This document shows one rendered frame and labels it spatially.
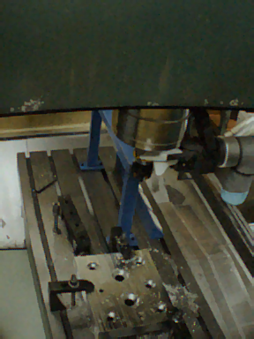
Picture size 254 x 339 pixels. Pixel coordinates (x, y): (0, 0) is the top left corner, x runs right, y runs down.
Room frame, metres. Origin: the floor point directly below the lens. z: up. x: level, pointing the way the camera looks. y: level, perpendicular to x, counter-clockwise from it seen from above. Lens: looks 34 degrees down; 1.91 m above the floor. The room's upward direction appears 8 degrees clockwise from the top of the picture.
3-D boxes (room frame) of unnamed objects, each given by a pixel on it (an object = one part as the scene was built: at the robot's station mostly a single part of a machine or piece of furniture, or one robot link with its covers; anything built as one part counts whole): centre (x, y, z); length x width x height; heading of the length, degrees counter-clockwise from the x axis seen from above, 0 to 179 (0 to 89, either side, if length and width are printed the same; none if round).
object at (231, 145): (0.87, -0.23, 1.41); 0.08 x 0.05 x 0.08; 21
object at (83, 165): (1.45, 0.13, 1.05); 0.10 x 0.05 x 0.30; 111
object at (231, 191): (0.91, -0.30, 1.30); 0.11 x 0.08 x 0.11; 25
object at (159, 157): (0.77, -0.07, 1.41); 0.09 x 0.03 x 0.06; 124
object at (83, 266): (0.76, -0.05, 0.96); 0.29 x 0.23 x 0.05; 21
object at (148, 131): (0.80, -0.04, 1.52); 0.16 x 0.16 x 0.12
